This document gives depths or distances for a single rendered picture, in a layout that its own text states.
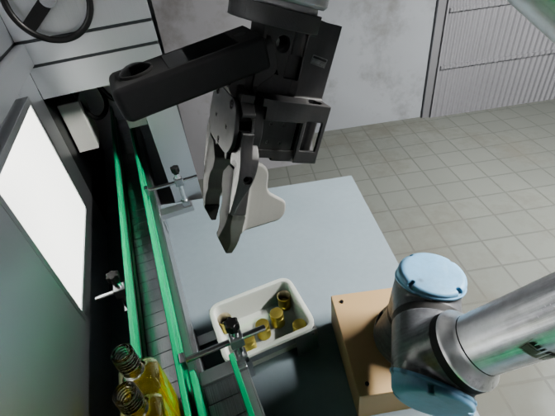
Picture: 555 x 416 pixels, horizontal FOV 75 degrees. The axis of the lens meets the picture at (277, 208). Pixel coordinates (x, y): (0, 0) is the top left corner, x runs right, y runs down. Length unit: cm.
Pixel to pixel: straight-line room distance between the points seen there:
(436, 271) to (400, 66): 299
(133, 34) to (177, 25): 156
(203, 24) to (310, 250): 200
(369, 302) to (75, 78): 105
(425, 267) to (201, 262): 74
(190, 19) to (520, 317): 261
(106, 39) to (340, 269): 97
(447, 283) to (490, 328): 15
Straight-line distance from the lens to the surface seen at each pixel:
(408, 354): 62
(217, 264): 118
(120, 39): 128
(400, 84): 364
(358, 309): 90
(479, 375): 60
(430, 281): 68
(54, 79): 132
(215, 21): 281
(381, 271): 112
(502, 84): 409
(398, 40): 351
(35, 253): 74
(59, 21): 128
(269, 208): 33
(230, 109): 30
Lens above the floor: 157
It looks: 37 degrees down
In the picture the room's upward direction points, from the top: 8 degrees counter-clockwise
